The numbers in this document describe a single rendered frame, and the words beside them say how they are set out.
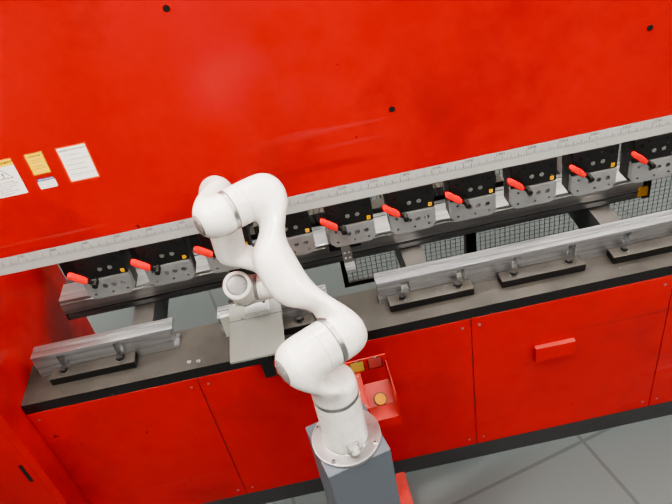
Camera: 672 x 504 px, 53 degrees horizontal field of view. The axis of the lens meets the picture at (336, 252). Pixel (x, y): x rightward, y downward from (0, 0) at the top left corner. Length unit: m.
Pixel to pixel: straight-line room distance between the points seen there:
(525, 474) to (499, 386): 0.45
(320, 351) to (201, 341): 0.97
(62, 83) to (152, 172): 0.34
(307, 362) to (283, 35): 0.85
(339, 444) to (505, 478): 1.29
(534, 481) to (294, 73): 1.91
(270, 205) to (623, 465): 1.99
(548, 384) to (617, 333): 0.33
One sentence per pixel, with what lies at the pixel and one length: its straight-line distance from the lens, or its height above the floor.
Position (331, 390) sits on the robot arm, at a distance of 1.62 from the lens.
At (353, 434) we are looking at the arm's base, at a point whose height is 1.08.
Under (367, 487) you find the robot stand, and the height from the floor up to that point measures 0.88.
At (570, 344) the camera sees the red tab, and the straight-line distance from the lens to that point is 2.61.
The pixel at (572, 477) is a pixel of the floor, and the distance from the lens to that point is 2.99.
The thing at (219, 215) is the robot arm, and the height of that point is 1.68.
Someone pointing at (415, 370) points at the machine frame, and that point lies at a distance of 2.49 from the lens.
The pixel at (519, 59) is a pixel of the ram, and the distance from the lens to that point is 2.02.
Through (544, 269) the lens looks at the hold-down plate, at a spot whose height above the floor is 0.91.
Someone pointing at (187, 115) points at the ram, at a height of 1.73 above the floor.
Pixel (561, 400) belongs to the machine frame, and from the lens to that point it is 2.88.
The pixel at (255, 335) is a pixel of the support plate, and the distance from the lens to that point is 2.21.
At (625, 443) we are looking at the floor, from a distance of 3.12.
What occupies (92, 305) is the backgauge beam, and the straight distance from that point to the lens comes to 2.71.
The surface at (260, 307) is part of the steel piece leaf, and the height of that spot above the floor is 1.00.
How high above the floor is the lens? 2.51
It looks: 38 degrees down
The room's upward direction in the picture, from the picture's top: 12 degrees counter-clockwise
